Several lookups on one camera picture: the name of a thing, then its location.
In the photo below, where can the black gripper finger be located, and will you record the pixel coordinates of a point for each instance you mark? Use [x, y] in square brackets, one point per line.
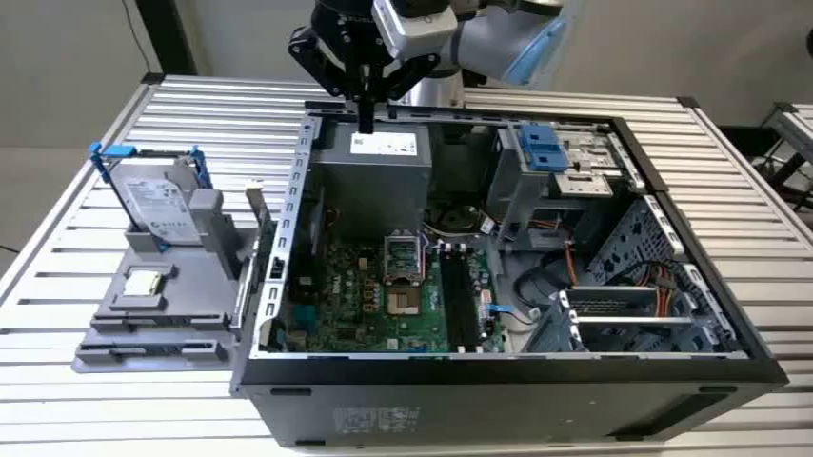
[321, 62]
[406, 78]

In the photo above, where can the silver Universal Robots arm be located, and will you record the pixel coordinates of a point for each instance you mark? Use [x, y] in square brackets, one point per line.
[482, 43]

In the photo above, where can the black RAM slot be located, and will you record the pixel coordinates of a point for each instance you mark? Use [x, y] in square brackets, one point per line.
[453, 295]
[468, 304]

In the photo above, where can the grey power supply unit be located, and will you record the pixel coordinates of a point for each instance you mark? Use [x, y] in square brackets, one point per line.
[371, 190]

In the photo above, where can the blue drive latch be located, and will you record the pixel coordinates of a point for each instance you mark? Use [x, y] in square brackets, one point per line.
[540, 147]

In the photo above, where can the round black cooler fan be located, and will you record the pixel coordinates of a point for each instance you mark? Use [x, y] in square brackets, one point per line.
[457, 216]

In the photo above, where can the grey metal drive cage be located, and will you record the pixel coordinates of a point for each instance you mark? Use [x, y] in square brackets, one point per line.
[514, 200]

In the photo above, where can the thin metal locking lever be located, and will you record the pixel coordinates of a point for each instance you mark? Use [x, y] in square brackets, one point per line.
[424, 262]

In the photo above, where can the hard disk in blue carrier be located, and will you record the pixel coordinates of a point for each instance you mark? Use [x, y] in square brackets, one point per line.
[155, 200]

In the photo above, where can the green motherboard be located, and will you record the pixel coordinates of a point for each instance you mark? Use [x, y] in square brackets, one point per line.
[343, 290]

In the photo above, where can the CPU socket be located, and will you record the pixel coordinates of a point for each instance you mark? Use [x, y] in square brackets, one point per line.
[405, 302]

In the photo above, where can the grey parts rack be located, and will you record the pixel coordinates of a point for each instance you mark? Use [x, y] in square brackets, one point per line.
[197, 285]

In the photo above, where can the silver CPU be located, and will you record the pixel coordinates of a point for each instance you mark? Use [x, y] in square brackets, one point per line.
[145, 283]

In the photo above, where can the grey metal disk bay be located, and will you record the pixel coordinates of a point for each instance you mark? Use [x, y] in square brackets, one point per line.
[610, 304]

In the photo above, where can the black open PC case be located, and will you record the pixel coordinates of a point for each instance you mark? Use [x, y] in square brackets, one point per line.
[445, 404]

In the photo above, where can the silver box wrist camera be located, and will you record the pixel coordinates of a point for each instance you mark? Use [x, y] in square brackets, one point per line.
[413, 24]

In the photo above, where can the black vertical post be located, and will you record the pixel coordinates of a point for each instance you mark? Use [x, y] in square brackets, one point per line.
[175, 38]

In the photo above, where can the graphics card with silver bracket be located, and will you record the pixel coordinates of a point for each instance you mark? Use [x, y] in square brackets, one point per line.
[255, 204]

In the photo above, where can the aluminium frame side table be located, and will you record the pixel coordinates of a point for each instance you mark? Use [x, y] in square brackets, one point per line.
[788, 152]

